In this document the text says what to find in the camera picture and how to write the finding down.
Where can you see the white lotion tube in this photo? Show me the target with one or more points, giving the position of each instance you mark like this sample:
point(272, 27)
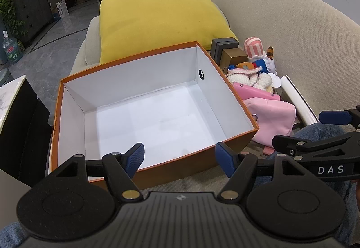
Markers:
point(274, 81)

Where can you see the beige sofa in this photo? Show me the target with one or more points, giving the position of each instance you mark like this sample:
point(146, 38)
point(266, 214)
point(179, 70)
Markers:
point(281, 17)

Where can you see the orange cardboard storage box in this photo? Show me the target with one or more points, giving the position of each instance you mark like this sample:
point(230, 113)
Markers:
point(157, 121)

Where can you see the brown cardboard box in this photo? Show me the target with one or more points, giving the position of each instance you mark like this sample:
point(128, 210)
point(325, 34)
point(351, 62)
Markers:
point(233, 57)

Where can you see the grey box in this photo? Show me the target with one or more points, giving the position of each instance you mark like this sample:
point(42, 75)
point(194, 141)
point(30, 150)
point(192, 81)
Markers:
point(222, 45)

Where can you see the dark sideboard cabinet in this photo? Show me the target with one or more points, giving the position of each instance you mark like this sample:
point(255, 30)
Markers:
point(33, 12)

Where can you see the large water jug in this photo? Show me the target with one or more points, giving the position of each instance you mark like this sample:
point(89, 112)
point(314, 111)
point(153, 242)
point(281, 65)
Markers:
point(11, 50)

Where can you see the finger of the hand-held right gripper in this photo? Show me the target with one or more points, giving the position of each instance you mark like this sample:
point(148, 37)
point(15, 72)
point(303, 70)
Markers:
point(284, 142)
point(334, 118)

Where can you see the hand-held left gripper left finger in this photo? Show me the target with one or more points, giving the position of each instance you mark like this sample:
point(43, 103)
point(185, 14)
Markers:
point(135, 159)

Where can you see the light pink fabric pouch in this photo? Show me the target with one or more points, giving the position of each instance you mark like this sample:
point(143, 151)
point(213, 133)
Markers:
point(270, 116)

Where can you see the person's jeans leg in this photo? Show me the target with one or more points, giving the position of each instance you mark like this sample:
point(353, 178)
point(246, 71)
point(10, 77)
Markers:
point(11, 234)
point(317, 132)

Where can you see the yellow pillow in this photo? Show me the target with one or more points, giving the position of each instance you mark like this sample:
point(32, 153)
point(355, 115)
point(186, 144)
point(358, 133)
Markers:
point(157, 17)

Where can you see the trailing vine plant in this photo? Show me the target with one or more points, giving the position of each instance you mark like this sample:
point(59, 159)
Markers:
point(8, 6)

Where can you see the cow plush with striped hat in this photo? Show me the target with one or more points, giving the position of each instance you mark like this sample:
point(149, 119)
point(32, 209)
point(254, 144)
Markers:
point(253, 47)

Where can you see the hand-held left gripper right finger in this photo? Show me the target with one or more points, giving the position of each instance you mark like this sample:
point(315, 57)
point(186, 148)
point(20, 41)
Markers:
point(226, 159)

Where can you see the crochet bunny doll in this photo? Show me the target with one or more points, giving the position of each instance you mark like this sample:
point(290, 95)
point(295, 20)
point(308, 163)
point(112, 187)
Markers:
point(253, 78)

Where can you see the person's right jeans leg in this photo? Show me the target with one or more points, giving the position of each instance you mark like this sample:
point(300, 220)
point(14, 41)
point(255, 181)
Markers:
point(317, 132)

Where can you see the person's left jeans leg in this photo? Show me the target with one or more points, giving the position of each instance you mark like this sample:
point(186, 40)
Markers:
point(11, 234)

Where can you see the fox plush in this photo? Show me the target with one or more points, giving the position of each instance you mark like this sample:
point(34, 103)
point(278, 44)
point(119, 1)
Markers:
point(264, 64)

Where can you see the white carton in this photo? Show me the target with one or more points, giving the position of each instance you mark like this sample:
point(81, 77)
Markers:
point(62, 9)

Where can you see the pink leather pouch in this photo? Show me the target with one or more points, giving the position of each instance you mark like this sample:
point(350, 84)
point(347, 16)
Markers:
point(253, 90)

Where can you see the marble top coffee table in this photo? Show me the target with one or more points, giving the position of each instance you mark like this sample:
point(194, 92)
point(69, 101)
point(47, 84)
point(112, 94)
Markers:
point(17, 113)

